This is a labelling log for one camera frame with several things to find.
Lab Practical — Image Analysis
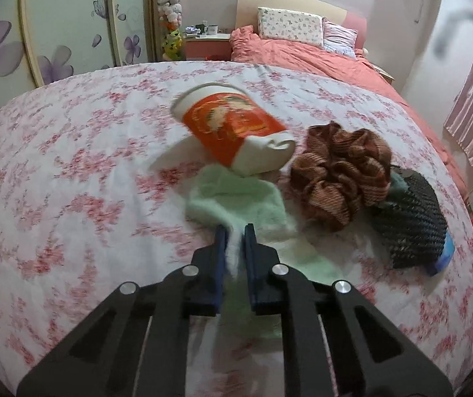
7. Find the sliding wardrobe with flowers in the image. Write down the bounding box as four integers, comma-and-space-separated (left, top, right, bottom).
0, 0, 154, 109

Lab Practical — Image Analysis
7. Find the beige pink headboard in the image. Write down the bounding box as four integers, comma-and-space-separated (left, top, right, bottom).
235, 0, 366, 49

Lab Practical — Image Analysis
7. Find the salmon pink duvet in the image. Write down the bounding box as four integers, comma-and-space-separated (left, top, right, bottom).
229, 25, 469, 199

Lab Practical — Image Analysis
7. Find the orange paper cup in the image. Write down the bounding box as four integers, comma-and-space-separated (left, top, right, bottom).
171, 82, 297, 177

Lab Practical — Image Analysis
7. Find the pink left nightstand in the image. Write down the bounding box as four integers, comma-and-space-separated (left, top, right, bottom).
183, 33, 232, 61

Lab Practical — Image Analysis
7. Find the striped pink pillow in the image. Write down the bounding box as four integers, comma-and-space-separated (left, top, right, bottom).
322, 18, 358, 58

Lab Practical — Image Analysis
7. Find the mint green sock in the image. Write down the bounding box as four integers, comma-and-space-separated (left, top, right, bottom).
184, 164, 341, 339

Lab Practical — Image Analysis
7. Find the white mug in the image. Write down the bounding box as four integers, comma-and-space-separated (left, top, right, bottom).
207, 24, 218, 35

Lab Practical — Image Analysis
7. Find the plush toy tower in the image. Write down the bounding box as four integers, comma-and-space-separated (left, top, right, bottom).
157, 0, 182, 61

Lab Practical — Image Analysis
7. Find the brown striped scrunchie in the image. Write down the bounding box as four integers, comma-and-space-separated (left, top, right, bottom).
289, 122, 392, 231

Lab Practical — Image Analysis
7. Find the black dotted scrunchie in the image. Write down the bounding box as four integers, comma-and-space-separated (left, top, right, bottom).
368, 166, 447, 269

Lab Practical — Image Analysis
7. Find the floral pink tablecloth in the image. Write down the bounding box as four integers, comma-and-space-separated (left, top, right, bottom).
0, 62, 473, 391

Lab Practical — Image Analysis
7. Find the blue tissue pack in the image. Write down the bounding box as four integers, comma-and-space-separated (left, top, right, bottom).
425, 232, 454, 276

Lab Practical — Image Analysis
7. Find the floral white pillow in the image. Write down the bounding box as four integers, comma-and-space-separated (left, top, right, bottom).
258, 7, 324, 48

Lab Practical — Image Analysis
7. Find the right nightstand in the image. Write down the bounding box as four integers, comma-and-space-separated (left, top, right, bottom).
373, 65, 394, 84

